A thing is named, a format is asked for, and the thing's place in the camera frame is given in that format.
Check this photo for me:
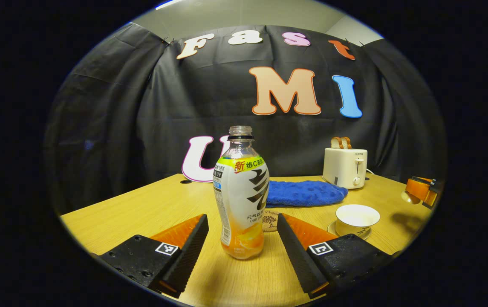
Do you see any round brown coaster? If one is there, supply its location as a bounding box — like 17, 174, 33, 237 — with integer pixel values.
262, 209, 279, 233

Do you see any cream toaster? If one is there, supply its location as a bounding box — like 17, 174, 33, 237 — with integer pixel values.
322, 147, 368, 190

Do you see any cream ceramic teacup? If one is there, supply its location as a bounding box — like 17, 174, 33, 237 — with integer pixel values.
335, 204, 381, 238

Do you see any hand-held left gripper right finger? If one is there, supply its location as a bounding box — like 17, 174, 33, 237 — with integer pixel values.
277, 212, 398, 299

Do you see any cream ceramic saucer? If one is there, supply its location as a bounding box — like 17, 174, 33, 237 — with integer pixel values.
327, 220, 372, 240

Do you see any black backdrop cloth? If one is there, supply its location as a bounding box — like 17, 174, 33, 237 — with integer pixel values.
43, 23, 447, 214

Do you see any blue towel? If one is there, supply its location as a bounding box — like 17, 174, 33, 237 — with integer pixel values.
266, 180, 349, 208

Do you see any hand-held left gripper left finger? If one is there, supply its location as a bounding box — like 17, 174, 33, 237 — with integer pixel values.
99, 213, 209, 299

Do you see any labelled plastic water bottle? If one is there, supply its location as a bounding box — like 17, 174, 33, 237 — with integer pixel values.
213, 125, 270, 260

